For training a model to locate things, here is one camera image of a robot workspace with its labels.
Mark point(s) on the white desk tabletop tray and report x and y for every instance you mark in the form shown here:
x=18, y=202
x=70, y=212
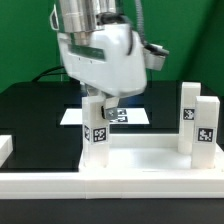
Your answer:
x=146, y=152

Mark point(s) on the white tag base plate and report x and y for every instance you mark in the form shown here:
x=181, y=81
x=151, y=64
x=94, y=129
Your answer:
x=137, y=116

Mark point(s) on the white L-shaped obstacle fence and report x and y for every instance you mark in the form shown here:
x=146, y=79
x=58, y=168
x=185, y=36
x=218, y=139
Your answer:
x=101, y=183

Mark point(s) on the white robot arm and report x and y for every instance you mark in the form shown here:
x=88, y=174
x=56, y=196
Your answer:
x=80, y=18

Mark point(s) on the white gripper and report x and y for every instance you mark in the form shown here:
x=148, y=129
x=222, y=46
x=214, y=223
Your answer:
x=119, y=74

